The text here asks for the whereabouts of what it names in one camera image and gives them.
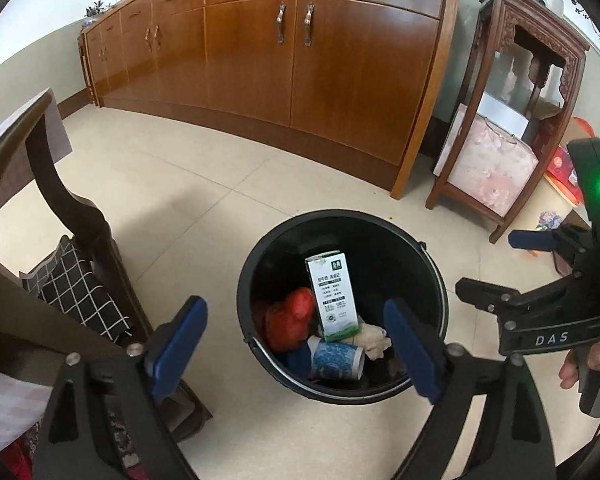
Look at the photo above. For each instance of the red plastic bag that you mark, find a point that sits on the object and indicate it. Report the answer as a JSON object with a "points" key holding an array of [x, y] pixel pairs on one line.
{"points": [[287, 320]]}

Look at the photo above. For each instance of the flower printed cardboard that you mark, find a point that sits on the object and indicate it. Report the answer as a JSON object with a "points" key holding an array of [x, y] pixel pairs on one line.
{"points": [[549, 221]]}

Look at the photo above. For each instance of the green and white milk carton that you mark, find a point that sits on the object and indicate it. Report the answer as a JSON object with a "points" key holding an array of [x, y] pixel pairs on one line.
{"points": [[332, 300]]}

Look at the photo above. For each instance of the pink floral bag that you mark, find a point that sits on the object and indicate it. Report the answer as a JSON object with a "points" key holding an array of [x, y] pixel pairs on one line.
{"points": [[490, 170]]}

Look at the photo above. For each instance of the pink checkered cloth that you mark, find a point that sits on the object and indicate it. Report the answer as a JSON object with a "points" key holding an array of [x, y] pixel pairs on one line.
{"points": [[10, 405]]}

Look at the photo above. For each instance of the beige tissue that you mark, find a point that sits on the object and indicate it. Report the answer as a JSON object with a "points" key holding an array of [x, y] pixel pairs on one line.
{"points": [[372, 340]]}

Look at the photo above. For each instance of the black plastic bucket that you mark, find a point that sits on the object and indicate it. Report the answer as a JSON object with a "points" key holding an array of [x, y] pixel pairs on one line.
{"points": [[280, 240]]}

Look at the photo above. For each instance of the red flat box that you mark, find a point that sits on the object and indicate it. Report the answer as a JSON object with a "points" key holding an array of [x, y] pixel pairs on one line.
{"points": [[562, 170]]}

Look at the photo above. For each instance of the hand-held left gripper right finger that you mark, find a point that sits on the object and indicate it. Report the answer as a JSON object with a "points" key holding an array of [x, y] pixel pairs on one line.
{"points": [[410, 350]]}

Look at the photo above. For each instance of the white box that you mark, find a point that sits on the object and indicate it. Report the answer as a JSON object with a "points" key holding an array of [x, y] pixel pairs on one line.
{"points": [[505, 112]]}

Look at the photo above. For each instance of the blue patterned paper cup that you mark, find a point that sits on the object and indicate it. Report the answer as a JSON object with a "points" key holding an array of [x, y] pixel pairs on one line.
{"points": [[337, 360]]}

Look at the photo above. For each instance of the long wooden sideboard cabinet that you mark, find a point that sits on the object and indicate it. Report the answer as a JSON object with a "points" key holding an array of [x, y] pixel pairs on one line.
{"points": [[255, 60]]}

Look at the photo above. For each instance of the black checkered cushion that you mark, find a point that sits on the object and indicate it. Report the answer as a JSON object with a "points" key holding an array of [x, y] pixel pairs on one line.
{"points": [[80, 290]]}

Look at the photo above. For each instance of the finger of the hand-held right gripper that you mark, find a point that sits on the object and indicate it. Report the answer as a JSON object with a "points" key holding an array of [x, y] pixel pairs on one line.
{"points": [[530, 240], [485, 297]]}

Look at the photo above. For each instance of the small potted plant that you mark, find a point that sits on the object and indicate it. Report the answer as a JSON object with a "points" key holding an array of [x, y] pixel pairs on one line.
{"points": [[99, 10]]}

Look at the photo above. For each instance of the dark wooden chair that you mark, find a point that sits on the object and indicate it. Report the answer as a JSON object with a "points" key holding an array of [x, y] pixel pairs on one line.
{"points": [[80, 220]]}

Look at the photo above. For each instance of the carved wooden stand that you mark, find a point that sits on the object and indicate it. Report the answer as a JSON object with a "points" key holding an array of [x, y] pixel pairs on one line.
{"points": [[525, 30]]}

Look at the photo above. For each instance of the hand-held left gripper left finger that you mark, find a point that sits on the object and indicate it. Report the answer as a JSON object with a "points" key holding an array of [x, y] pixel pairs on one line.
{"points": [[180, 345]]}

